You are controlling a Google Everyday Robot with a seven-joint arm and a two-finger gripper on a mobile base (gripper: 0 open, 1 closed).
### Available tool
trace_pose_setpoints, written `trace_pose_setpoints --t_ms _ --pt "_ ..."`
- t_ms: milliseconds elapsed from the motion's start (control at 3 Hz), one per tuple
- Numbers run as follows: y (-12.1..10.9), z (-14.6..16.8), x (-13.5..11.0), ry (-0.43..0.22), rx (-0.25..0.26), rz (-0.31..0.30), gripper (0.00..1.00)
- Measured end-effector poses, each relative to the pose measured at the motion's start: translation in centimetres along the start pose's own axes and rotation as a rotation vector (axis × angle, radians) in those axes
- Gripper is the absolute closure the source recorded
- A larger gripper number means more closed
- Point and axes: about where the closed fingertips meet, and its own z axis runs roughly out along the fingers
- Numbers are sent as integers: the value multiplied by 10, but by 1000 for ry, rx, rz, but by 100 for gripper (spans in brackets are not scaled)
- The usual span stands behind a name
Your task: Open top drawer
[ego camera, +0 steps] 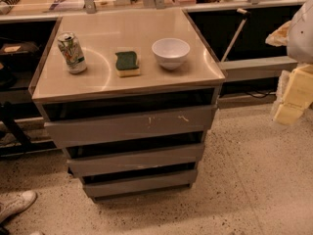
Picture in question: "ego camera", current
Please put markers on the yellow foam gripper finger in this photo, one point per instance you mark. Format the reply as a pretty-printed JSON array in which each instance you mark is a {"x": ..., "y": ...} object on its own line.
[{"x": 294, "y": 95}]

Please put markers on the white sneaker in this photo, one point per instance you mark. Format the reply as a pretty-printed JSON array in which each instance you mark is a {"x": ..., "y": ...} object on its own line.
[{"x": 18, "y": 204}]

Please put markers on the white bowl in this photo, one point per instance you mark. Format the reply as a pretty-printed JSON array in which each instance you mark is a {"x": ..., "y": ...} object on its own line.
[{"x": 171, "y": 53}]

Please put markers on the printed soda can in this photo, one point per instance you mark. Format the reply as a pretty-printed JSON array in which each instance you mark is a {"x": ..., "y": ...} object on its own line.
[{"x": 71, "y": 50}]

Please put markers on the green yellow sponge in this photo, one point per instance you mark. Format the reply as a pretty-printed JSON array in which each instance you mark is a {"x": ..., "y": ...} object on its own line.
[{"x": 127, "y": 64}]

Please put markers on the grey middle drawer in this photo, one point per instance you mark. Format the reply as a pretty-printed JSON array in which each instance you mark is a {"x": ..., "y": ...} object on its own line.
[{"x": 136, "y": 160}]

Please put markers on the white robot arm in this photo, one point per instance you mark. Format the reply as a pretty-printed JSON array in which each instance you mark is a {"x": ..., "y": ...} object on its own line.
[{"x": 296, "y": 35}]

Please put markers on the grey bottom drawer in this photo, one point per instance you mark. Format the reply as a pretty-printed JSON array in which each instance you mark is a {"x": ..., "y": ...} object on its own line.
[{"x": 140, "y": 184}]

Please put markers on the grey drawer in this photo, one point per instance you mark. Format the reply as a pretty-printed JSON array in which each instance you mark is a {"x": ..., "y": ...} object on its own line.
[
  {"x": 140, "y": 184},
  {"x": 95, "y": 130},
  {"x": 136, "y": 160}
]

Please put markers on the grey metal rail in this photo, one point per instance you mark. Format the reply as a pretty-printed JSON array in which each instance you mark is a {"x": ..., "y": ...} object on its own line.
[{"x": 257, "y": 68}]

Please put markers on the black chair frame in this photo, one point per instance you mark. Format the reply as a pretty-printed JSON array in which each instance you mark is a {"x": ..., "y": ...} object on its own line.
[{"x": 9, "y": 122}]

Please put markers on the grey drawer cabinet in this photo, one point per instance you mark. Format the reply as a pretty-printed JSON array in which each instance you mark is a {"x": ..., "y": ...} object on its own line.
[{"x": 129, "y": 97}]

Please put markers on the grey top drawer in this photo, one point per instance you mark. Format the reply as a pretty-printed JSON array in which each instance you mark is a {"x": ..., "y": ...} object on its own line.
[{"x": 95, "y": 130}]

